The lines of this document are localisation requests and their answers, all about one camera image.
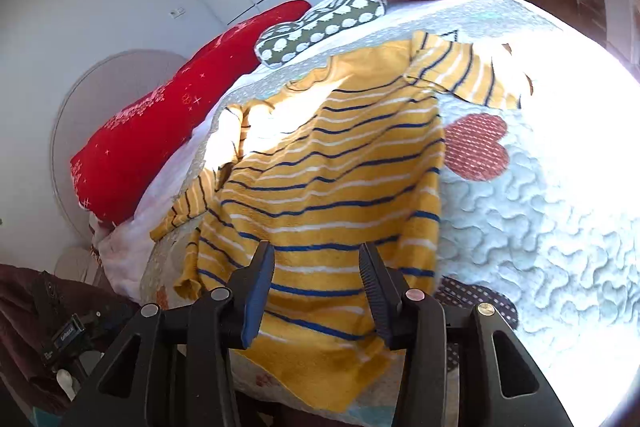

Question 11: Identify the patchwork heart quilt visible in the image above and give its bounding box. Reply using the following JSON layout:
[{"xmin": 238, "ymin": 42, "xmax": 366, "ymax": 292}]
[{"xmin": 138, "ymin": 0, "xmax": 640, "ymax": 427}]

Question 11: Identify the red rolled blanket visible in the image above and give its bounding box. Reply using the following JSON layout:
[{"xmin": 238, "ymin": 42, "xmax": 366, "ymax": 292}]
[{"xmin": 70, "ymin": 0, "xmax": 311, "ymax": 225}]

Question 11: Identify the green hedgehog print pillow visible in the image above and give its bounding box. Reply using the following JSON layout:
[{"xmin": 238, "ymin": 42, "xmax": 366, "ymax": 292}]
[{"xmin": 254, "ymin": 0, "xmax": 387, "ymax": 69}]

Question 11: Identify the white round headboard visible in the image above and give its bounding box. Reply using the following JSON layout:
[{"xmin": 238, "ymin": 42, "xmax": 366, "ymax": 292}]
[{"xmin": 50, "ymin": 50, "xmax": 186, "ymax": 246}]

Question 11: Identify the yellow striped knit sweater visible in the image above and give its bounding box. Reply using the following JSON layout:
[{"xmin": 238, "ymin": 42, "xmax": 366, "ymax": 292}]
[{"xmin": 151, "ymin": 31, "xmax": 530, "ymax": 413}]

